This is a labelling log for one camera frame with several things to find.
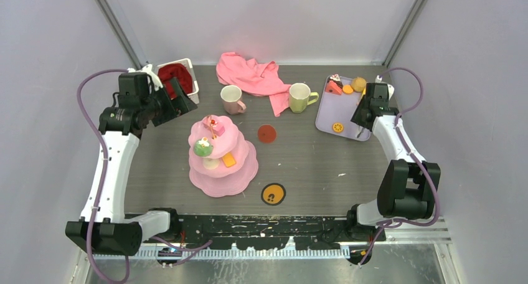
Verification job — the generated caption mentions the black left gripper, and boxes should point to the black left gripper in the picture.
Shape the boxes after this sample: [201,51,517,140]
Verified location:
[141,78,196,126]

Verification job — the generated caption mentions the pink cherry cake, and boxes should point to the pink cherry cake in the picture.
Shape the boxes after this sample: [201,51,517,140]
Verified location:
[202,115,225,138]

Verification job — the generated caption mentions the green frog macaron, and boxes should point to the green frog macaron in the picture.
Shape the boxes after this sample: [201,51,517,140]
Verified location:
[193,137,214,157]

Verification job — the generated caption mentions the white round cake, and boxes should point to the white round cake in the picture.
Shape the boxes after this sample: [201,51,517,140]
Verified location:
[202,158,220,170]

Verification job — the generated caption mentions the pink three-tier dessert stand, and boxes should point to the pink three-tier dessert stand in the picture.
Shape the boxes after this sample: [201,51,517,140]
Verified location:
[188,115,258,197]

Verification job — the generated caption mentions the orange wafer bar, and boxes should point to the orange wafer bar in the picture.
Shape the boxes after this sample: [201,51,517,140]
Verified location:
[221,152,237,168]

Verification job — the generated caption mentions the metal serving tongs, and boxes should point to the metal serving tongs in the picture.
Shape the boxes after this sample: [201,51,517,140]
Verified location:
[356,126,365,140]

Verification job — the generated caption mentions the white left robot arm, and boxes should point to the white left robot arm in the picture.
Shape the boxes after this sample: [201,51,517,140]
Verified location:
[65,70,197,256]

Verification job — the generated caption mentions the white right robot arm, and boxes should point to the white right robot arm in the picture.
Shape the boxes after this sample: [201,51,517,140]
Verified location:
[345,83,441,241]

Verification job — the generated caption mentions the white plastic basket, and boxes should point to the white plastic basket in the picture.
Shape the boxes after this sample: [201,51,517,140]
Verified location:
[157,58,199,104]

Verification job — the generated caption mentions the golden round bun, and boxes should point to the golden round bun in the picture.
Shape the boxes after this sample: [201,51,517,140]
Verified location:
[351,77,367,93]

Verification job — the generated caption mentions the small orange round cookie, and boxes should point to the small orange round cookie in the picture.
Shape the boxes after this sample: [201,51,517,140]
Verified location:
[342,85,354,95]

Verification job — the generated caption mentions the dark red towel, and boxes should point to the dark red towel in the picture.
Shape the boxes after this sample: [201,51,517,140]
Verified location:
[158,63,193,98]

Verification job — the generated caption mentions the lavender serving tray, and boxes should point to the lavender serving tray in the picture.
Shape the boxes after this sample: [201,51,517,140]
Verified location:
[315,75,371,141]

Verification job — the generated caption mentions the orange lotus-root cookie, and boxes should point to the orange lotus-root cookie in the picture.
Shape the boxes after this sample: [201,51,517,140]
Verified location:
[332,123,344,133]

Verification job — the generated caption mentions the chocolate cake slice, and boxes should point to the chocolate cake slice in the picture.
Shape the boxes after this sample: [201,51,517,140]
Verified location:
[329,74,343,88]

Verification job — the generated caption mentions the pink mug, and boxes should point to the pink mug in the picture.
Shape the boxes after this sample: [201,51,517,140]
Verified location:
[220,85,247,115]

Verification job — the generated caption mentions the green mug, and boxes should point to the green mug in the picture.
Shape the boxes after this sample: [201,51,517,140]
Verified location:
[288,83,319,113]

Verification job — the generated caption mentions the pink cloth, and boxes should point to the pink cloth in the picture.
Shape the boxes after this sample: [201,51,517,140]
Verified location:
[216,52,291,117]

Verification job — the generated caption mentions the red round coaster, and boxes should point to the red round coaster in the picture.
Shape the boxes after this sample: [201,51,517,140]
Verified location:
[257,125,277,144]

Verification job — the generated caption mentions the orange round sticker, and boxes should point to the orange round sticker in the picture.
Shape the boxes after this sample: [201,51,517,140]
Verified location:
[260,183,286,206]

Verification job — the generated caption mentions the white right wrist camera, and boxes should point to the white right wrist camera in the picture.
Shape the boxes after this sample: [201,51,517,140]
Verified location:
[374,75,395,100]

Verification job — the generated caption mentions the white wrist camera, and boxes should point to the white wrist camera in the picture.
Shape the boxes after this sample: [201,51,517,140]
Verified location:
[374,75,395,100]
[126,64,164,91]

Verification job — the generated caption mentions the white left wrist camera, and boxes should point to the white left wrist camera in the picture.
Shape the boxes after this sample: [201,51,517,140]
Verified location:
[126,64,164,91]

